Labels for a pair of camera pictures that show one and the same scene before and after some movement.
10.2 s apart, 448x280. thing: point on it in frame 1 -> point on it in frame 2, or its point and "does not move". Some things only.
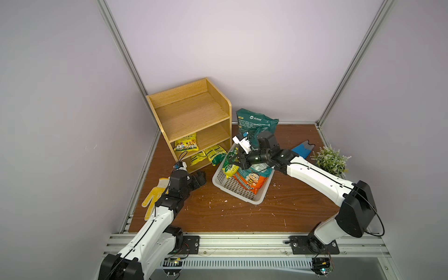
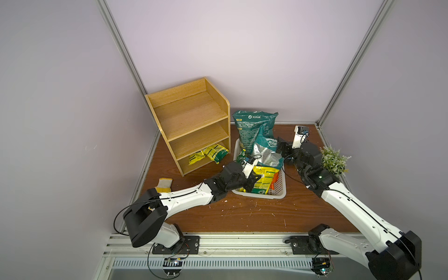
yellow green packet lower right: x=216 y=154 does not move
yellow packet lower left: x=198 y=157 does not move
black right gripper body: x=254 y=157 -> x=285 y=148
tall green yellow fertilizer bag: x=251 y=123 does not move
